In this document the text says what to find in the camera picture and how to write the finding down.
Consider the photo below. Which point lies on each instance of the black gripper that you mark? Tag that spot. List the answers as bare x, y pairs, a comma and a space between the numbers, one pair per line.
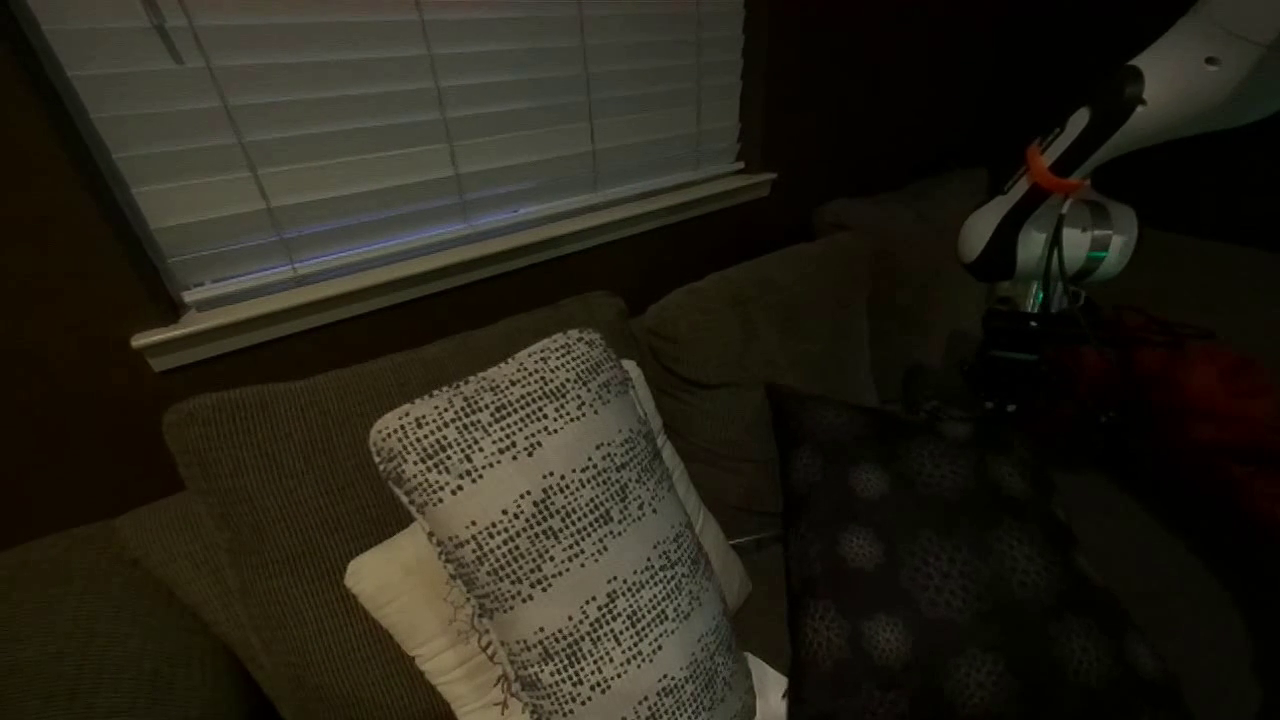
1041, 357

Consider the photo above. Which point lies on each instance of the black floral pillow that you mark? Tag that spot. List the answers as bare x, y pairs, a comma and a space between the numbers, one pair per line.
932, 560

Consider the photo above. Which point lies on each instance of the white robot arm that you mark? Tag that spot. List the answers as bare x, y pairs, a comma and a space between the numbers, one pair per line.
1172, 81

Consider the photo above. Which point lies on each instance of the white black-dotted pillow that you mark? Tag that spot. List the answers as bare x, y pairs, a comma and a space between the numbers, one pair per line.
561, 533

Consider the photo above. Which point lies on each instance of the plain cream pillow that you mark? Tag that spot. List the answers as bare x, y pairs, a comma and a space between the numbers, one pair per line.
413, 602

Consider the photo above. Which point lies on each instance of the red blanket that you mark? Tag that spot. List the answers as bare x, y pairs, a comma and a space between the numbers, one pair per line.
1201, 402

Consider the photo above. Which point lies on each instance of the white window sill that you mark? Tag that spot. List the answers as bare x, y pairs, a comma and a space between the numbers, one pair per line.
443, 267

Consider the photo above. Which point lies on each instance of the white window blinds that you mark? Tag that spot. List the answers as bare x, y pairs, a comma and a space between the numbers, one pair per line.
400, 122

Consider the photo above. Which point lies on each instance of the brown fabric sofa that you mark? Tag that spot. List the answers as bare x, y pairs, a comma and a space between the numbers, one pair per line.
307, 465

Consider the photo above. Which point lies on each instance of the blind tilt wand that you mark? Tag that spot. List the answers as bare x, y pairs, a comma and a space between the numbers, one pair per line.
161, 24

